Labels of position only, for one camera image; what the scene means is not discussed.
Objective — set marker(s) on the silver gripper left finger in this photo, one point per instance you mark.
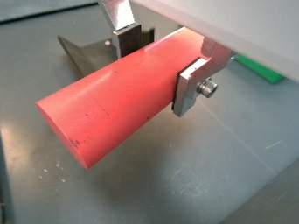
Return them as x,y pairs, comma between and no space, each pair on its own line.
125,29

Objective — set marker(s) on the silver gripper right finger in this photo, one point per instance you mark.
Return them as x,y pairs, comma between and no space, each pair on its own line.
193,78

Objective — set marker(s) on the red oval cylinder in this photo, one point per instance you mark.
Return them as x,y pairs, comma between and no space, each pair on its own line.
96,112

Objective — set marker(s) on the black curved cradle fixture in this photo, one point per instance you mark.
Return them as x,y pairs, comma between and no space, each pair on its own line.
90,57

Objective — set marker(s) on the green foam shape-sorter board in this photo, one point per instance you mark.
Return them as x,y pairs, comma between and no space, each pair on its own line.
263,71

